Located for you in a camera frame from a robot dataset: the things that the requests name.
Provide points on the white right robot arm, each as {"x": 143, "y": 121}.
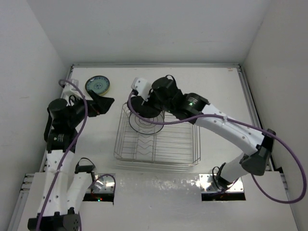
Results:
{"x": 256, "y": 146}

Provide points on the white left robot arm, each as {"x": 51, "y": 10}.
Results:
{"x": 61, "y": 200}

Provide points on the steel mounting plate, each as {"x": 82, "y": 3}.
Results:
{"x": 209, "y": 186}
{"x": 102, "y": 183}

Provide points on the steel wire dish rack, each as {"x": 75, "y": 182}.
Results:
{"x": 177, "y": 144}

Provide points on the aluminium table edge rail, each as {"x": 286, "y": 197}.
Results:
{"x": 249, "y": 98}

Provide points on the steel right mounting plate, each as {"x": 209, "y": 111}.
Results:
{"x": 209, "y": 186}

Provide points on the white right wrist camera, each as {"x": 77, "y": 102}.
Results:
{"x": 142, "y": 87}

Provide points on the black plate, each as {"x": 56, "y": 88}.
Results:
{"x": 142, "y": 108}

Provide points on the teal blue patterned plate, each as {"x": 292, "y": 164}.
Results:
{"x": 99, "y": 84}

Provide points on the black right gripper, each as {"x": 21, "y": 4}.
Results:
{"x": 148, "y": 102}

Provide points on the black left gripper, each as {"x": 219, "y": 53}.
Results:
{"x": 99, "y": 106}

